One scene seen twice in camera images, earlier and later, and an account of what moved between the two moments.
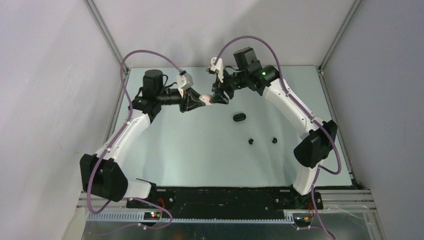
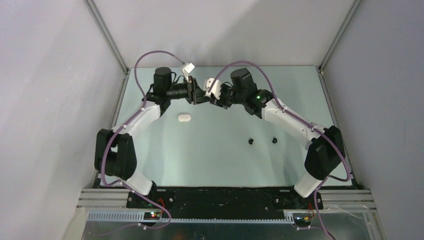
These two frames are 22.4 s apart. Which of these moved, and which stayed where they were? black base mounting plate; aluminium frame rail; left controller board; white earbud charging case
Moved: white earbud charging case
Stayed: black base mounting plate; aluminium frame rail; left controller board
